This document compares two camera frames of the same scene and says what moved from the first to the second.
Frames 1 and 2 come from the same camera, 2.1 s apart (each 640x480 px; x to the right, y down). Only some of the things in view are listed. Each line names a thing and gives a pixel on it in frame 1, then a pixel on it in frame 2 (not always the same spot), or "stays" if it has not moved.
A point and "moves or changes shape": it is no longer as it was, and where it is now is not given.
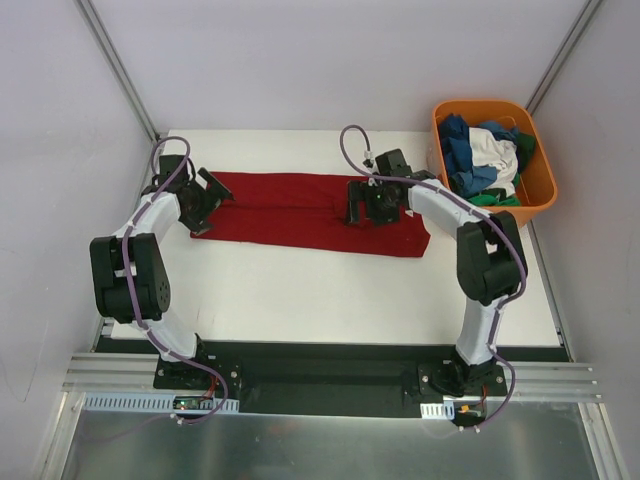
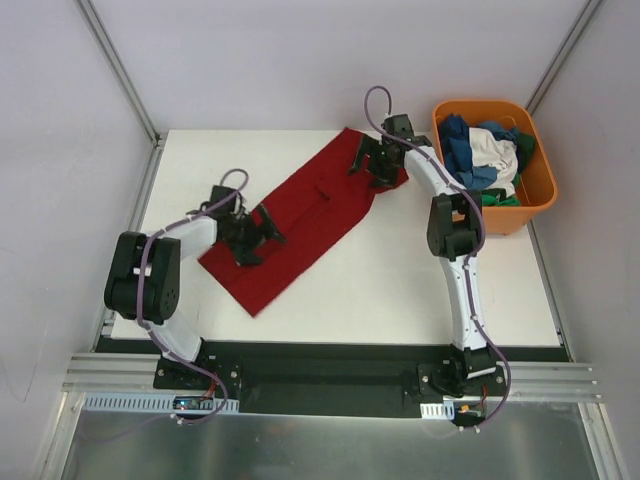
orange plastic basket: x=537 y=184 stays
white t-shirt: x=488 y=151 stays
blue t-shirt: x=456 y=142 stays
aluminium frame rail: x=569 y=382 stays
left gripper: x=206 y=201 → x=254 y=233
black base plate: x=327 y=377 stays
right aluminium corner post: x=560 y=55 stays
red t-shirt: x=305 y=213 moves or changes shape
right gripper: x=362 y=201 → x=373 y=157
